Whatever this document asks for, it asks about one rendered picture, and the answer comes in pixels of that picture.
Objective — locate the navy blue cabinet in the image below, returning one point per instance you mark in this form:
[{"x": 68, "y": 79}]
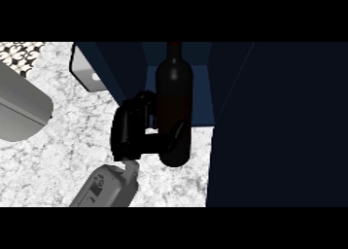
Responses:
[{"x": 110, "y": 64}]

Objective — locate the navy blue cabinet door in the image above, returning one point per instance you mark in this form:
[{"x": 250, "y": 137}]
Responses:
[{"x": 287, "y": 129}]

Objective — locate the large pale grey appliance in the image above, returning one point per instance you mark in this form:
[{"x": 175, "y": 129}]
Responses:
[{"x": 14, "y": 103}]

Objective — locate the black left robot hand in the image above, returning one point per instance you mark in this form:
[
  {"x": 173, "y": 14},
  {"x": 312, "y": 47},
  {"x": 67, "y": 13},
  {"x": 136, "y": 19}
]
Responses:
[{"x": 126, "y": 129}]

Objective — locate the dark wine bottle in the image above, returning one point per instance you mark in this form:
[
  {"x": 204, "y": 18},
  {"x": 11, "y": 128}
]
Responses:
[{"x": 173, "y": 84}]

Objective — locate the small silver appliance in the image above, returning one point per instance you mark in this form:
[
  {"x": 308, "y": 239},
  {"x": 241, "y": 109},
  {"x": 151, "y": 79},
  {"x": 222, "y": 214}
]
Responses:
[{"x": 83, "y": 69}]

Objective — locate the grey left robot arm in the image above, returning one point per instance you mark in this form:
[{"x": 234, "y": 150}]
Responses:
[{"x": 105, "y": 188}]

